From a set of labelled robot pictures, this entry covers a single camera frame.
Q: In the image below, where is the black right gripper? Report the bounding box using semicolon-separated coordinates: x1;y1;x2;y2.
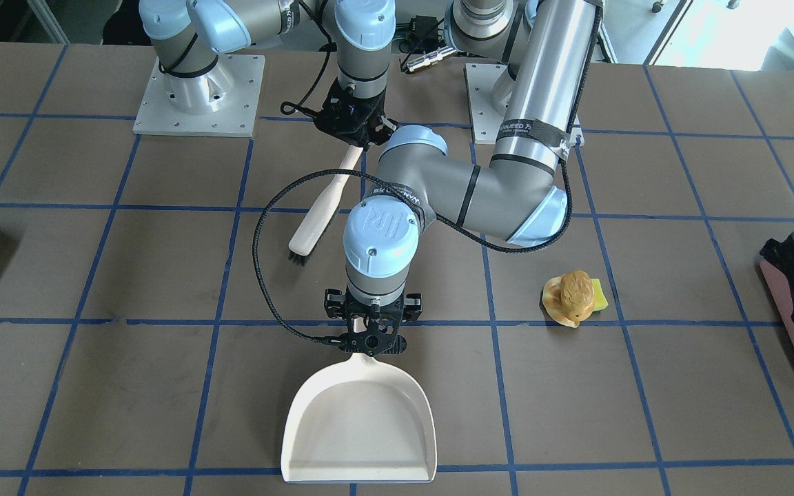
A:
313;81;399;147

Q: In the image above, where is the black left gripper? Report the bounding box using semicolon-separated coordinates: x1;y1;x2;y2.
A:
324;289;423;357

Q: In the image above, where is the cream plastic dustpan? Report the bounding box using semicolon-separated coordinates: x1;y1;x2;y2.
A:
280;353;438;484

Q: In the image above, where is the white hand brush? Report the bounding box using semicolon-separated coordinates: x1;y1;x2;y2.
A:
289;174;349;266

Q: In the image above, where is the brown toy bread roll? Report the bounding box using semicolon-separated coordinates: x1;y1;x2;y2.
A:
560;270;596;322

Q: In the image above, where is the yellow toy cheese slice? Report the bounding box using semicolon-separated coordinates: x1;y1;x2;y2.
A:
591;278;609;313

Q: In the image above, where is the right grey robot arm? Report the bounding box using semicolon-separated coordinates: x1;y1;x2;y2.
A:
133;1;398;149

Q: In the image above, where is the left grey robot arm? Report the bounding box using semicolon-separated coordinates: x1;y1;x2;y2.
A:
319;1;604;357

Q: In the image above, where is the black braided cable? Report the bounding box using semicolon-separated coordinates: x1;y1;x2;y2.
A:
252;169;384;344

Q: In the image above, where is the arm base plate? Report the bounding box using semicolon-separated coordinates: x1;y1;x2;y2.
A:
133;54;265;138
465;63;516;145

